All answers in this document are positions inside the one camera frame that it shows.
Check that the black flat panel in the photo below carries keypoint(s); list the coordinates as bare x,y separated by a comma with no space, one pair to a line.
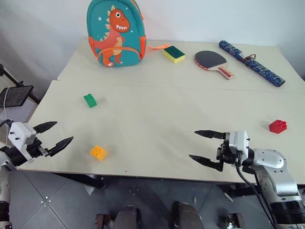
16,95

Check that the red toy brick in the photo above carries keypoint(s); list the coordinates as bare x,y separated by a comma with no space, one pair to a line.
277,126

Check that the green toy brick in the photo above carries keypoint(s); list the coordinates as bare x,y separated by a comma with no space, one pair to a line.
90,100

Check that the yellow green sponge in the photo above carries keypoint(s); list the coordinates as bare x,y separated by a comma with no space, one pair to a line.
174,55

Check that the black table leg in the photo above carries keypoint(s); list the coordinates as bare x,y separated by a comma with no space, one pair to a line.
83,180
240,189

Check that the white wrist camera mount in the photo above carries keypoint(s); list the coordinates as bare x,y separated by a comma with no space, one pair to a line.
238,140
19,133

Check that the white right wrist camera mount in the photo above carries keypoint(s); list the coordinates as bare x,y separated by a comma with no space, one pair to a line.
238,140

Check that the table tennis paddle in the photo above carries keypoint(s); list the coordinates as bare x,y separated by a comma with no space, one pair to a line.
209,59

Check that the small brown dark block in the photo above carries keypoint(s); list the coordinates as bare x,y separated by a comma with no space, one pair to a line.
234,220
103,220

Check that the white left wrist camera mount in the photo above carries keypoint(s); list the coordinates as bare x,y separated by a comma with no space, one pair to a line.
19,133

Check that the teal dinosaur backpack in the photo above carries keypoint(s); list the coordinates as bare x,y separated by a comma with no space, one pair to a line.
114,35

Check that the black stand bar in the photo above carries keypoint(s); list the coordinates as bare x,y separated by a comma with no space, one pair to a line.
14,81

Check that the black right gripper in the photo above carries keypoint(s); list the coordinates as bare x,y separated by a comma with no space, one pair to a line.
226,153

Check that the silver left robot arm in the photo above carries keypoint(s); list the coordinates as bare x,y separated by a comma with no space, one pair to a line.
4,164

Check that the yellow toy brick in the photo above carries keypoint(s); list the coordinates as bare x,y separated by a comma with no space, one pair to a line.
98,152

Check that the blue patterned rolled scroll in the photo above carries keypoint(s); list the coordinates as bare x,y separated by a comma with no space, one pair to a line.
252,63

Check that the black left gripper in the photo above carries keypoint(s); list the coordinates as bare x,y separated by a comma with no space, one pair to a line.
35,149

